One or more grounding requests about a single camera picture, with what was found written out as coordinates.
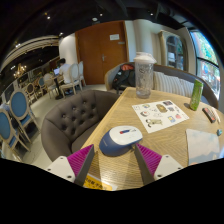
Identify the laptop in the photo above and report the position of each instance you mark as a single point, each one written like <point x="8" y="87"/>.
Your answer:
<point x="56" y="71"/>

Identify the black backpack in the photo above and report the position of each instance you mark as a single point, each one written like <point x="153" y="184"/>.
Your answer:
<point x="125" y="78"/>

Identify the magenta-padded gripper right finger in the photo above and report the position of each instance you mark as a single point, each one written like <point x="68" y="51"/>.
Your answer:
<point x="166" y="166"/>

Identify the pale grey mouse pad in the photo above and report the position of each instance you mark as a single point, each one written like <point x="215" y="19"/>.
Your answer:
<point x="203" y="146"/>

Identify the striped cushion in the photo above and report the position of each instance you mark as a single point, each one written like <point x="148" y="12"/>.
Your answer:
<point x="166" y="82"/>
<point x="187" y="88"/>

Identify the white and blue computer mouse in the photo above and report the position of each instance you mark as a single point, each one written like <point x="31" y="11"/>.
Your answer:
<point x="120" y="138"/>

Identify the small black red box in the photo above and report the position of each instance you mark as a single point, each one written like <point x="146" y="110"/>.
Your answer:
<point x="209" y="114"/>

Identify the clear shaker bottle white lid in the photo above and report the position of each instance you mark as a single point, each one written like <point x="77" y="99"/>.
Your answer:
<point x="144" y="76"/>

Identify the green drink can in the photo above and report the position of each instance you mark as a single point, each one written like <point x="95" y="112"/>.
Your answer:
<point x="196" y="95"/>

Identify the white door sign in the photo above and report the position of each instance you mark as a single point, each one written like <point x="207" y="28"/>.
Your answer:
<point x="114" y="37"/>

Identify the wooden door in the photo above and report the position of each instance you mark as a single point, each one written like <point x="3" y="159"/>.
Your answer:
<point x="96" y="56"/>

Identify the arched glass cabinet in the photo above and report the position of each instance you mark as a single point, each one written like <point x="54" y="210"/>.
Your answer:
<point x="173" y="50"/>

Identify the person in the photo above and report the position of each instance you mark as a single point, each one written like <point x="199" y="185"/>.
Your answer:
<point x="65" y="71"/>

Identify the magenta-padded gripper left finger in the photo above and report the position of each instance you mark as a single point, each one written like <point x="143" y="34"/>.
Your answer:
<point x="60" y="166"/>

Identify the white dining chair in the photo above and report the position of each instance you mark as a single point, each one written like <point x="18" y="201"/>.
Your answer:
<point x="74" y="75"/>
<point x="82" y="71"/>

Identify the blue padded chairs group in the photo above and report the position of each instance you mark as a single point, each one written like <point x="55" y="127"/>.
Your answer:
<point x="18" y="106"/>

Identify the grey tufted armchair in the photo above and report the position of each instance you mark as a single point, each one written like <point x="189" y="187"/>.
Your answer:
<point x="71" y="120"/>

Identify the yellow label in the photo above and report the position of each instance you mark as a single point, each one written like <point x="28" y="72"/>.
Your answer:
<point x="95" y="183"/>

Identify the large window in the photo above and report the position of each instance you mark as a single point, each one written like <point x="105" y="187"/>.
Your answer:
<point x="206" y="63"/>

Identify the grey curved sofa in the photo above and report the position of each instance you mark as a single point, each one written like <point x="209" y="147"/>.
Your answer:
<point x="173" y="72"/>

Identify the chandelier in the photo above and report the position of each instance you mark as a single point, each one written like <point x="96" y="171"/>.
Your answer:
<point x="20" y="70"/>

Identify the white sticker sheet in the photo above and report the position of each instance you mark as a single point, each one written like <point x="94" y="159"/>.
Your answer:
<point x="160" y="115"/>

